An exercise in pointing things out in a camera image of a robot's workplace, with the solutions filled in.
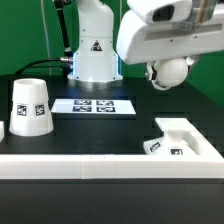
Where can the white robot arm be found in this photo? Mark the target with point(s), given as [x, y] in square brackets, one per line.
[96, 60]

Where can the white lamp bulb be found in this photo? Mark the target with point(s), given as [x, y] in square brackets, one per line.
[170, 73]

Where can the white block at left edge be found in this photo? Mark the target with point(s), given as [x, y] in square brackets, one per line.
[1, 130]

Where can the white frame wall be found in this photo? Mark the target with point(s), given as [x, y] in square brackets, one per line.
[206, 163]

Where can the white lamp shade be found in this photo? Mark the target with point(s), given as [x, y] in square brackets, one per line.
[30, 115]

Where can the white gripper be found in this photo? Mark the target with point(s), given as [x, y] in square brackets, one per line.
[138, 42]

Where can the white marker sheet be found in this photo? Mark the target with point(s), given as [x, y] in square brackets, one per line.
[93, 106]

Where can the white lamp base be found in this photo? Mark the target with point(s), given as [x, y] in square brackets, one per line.
[173, 142]

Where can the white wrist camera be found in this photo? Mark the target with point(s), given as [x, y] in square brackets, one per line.
[153, 11]

